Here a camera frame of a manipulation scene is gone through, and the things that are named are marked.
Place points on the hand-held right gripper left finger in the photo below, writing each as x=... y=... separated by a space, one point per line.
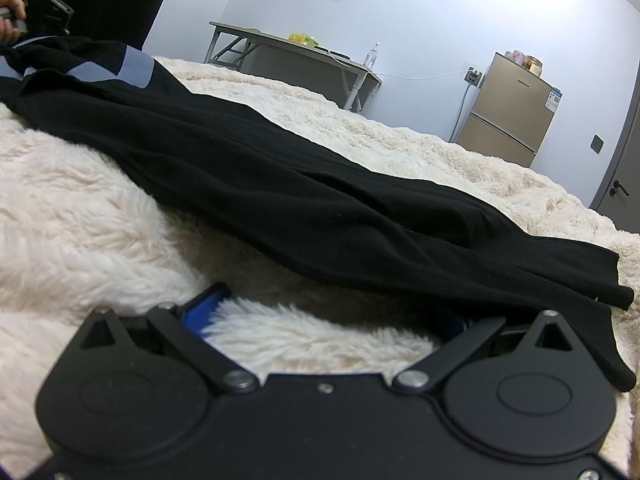
x=204 y=311

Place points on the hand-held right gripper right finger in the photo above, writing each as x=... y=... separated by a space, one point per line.
x=452 y=321

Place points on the black and blue-grey garment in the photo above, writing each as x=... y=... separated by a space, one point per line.
x=250 y=160

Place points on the person's left hand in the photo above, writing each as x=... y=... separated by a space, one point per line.
x=10 y=0

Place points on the person's dark clothing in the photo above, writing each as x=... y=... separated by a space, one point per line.
x=115 y=0

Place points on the cream fluffy blanket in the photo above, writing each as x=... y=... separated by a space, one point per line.
x=75 y=210

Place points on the gold two-door fridge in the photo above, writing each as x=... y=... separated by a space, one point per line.
x=505 y=115

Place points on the grey door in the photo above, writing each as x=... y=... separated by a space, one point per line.
x=625 y=160

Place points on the grey folding table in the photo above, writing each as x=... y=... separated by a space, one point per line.
x=292 y=60

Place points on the yellow packet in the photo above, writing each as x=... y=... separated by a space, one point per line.
x=303 y=39

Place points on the clear jar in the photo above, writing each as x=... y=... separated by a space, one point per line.
x=533 y=66

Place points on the pink packet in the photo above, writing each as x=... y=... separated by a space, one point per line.
x=514 y=56

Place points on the clear plastic bottle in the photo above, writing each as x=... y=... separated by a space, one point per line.
x=373 y=56

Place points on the black flat device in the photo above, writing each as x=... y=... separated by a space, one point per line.
x=334 y=52

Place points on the dark wall switch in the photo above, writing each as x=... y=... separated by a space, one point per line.
x=596 y=144

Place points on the wall power socket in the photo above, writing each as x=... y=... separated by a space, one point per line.
x=473 y=75

